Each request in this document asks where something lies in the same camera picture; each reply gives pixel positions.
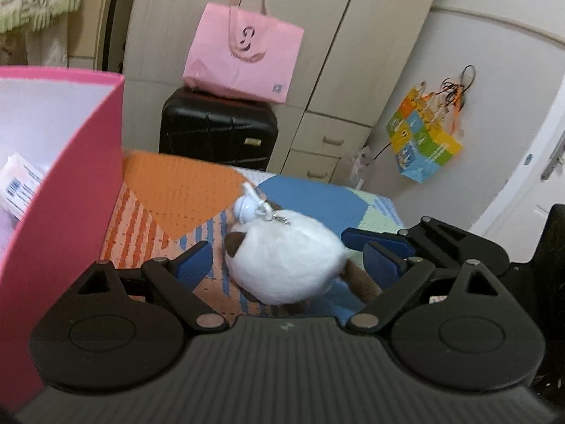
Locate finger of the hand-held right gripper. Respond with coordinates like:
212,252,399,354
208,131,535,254
342,216,510,277

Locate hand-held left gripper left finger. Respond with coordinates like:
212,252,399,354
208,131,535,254
77,241,229,333

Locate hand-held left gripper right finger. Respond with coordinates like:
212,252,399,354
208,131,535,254
346,242,497,333

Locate white round plush toy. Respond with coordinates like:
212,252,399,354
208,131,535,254
223,182,382,307

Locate pink cardboard box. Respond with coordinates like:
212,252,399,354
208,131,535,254
0,65,126,412

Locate blue and white packet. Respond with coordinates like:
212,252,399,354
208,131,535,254
0,152,46,222

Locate white door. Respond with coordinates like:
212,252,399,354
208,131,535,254
477,93,565,241

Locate colourful paper gift bag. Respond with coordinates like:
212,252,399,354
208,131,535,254
386,82,464,184

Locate black suitcase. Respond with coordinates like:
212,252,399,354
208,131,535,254
159,87,278,172

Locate beige wardrobe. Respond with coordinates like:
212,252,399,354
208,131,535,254
124,0,447,183

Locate pink tote bag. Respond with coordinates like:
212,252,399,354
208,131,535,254
183,0,305,104

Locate metal door handle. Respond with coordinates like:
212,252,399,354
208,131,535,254
541,135,565,182

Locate orange and black cords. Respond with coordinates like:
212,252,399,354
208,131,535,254
436,65,476,113

